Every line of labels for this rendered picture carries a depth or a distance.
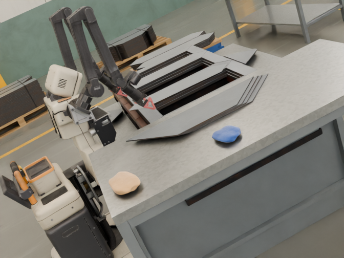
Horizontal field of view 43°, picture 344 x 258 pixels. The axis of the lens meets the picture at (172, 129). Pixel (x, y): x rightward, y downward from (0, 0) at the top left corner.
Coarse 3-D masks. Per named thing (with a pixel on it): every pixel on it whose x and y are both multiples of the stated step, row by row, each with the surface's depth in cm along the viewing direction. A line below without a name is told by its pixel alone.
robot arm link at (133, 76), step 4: (132, 72) 231; (136, 72) 232; (128, 76) 231; (132, 76) 232; (136, 76) 232; (140, 76) 233; (116, 80) 227; (120, 80) 227; (124, 80) 232; (132, 80) 232; (136, 80) 232; (120, 84) 228; (124, 84) 229; (136, 84) 234
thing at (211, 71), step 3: (207, 69) 301; (210, 69) 298; (213, 69) 296; (216, 69) 294; (204, 72) 297; (207, 72) 295; (210, 72) 293; (213, 72) 291; (216, 72) 289; (219, 72) 287; (210, 75) 288
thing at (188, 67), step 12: (168, 60) 358; (204, 60) 326; (228, 60) 301; (144, 72) 355; (180, 72) 328; (228, 72) 288; (156, 84) 325; (204, 84) 288; (180, 96) 285; (156, 108) 283
